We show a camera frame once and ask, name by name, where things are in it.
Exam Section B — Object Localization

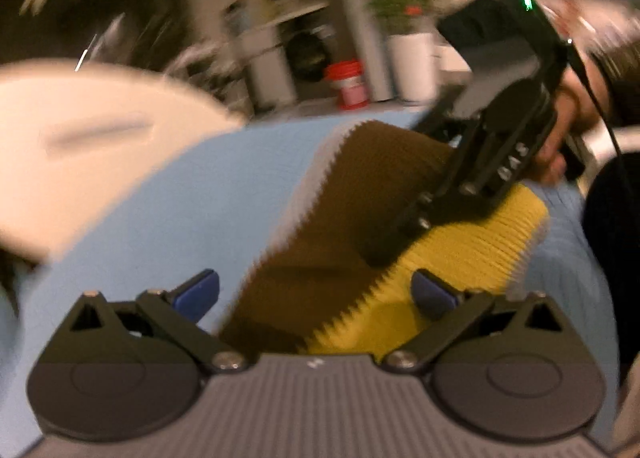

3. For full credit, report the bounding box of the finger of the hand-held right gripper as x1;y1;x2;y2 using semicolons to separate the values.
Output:
412;105;471;144
362;158;501;266

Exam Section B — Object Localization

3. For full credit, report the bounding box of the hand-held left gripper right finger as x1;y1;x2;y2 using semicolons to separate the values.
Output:
382;269;561;373

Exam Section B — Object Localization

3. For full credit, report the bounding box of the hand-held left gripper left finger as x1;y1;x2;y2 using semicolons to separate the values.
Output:
67;268;248;373

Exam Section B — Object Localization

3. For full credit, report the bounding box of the person's right hand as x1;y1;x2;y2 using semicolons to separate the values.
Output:
537;83;601;184

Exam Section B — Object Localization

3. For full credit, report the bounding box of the white planter with green plant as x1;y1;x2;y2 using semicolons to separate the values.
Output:
350;0;441;104

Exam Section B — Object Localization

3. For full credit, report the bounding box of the blue textured mat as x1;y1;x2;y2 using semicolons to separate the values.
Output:
0;108;621;444

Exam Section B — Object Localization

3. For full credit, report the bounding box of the red bucket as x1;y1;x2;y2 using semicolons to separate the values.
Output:
324;60;371;110

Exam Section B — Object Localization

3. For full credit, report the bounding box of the grey washing machine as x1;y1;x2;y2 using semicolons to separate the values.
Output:
280;18;336;84

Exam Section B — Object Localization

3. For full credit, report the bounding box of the person's dark clothing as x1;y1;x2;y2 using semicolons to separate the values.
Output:
582;153;640;439

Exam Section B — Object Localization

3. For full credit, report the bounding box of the beige chair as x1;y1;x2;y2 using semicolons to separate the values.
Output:
0;60;246;264

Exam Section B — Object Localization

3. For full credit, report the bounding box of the black cable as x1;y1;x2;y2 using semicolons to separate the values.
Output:
565;38;626;159

